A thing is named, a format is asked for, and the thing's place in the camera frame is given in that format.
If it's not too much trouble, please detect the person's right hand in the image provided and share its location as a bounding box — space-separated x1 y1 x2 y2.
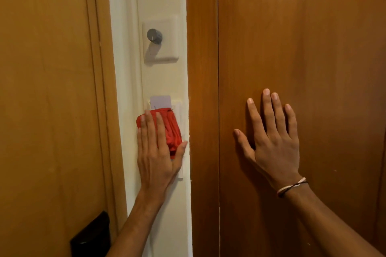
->
233 88 303 191

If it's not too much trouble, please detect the person's left hand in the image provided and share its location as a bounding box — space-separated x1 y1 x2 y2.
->
137 110 188 200

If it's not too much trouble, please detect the red cleaning cloth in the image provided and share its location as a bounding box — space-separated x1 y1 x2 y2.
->
136 108 183 160

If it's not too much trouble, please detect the person's right forearm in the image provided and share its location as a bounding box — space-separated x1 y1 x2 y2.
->
279 182 384 257

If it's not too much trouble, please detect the person's left forearm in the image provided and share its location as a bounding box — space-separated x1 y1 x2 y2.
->
106 189 167 257

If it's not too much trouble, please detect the white key card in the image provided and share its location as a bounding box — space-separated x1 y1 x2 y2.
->
150 95 172 110

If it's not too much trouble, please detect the dark wooden wardrobe side panel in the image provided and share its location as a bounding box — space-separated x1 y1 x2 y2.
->
185 0 220 257

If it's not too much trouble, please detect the white and black wrist band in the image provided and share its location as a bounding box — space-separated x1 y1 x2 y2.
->
277 177 309 198

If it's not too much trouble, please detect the dark wooden wardrobe door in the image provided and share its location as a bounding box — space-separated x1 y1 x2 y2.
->
218 0 386 257

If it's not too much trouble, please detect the grey dimmer knob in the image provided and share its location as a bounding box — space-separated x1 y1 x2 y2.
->
147 29 163 45

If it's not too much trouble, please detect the light wooden door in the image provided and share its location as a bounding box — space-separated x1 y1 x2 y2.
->
0 0 128 257

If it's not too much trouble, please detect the black door lock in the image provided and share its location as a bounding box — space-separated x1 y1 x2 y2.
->
70 211 111 257

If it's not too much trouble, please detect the white card switch holder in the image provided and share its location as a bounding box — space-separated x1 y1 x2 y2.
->
147 101 184 179

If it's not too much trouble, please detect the white dimmer switch plate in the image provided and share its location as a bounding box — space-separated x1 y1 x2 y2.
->
142 17 180 64

